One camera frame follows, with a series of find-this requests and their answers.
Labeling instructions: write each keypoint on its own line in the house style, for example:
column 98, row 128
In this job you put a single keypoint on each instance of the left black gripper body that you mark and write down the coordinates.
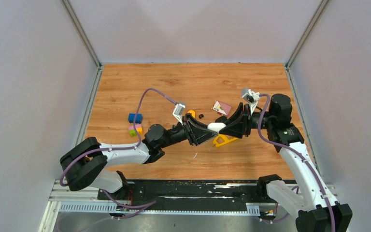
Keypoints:
column 178, row 135

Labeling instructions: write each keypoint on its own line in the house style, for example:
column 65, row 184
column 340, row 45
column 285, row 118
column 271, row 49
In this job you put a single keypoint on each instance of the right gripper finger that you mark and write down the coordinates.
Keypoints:
column 235, row 130
column 237, row 117

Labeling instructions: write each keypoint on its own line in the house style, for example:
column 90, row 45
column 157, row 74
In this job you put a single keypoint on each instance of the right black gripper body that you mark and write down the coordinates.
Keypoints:
column 254, row 119

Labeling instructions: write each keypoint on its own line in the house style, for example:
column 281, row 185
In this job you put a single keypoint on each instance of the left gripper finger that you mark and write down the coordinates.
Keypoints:
column 191, row 124
column 199, row 135

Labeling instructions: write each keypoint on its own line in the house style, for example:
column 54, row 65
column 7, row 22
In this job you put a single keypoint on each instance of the white earbud charging case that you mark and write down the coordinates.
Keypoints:
column 216, row 126

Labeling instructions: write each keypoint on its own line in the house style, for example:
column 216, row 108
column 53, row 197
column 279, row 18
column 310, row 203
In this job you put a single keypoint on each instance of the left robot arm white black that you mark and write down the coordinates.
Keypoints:
column 85, row 165

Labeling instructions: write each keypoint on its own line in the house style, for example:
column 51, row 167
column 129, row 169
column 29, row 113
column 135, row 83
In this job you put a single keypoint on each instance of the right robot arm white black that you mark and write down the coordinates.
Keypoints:
column 316, row 208

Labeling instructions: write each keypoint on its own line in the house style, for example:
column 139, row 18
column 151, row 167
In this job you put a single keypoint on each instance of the yellow traffic light block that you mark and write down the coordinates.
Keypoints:
column 192, row 113

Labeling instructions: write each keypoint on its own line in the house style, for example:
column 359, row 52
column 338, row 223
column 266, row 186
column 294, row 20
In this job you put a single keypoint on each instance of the pink picture card block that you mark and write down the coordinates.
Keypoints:
column 222, row 108

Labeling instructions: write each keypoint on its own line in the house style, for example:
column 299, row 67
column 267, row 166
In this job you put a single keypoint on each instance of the pink green orange brick stack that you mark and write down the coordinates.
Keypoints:
column 133, row 130

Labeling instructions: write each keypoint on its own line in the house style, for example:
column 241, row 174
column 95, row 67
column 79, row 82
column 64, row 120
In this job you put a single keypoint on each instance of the blue toy brick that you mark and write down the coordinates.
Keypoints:
column 135, row 118

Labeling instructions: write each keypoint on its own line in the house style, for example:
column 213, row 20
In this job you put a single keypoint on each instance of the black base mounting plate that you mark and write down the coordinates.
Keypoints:
column 190, row 195

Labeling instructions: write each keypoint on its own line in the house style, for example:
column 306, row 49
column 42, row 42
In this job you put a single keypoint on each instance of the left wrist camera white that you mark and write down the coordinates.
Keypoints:
column 178, row 111

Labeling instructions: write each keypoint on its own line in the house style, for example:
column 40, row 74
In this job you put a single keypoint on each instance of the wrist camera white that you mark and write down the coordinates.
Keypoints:
column 251, row 97
column 178, row 111

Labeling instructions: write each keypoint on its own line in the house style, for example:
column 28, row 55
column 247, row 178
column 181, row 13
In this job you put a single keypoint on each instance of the yellow triangular toy frame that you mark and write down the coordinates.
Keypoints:
column 222, row 140

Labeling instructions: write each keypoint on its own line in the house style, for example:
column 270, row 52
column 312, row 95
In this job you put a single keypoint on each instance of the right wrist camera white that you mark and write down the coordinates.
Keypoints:
column 251, row 97

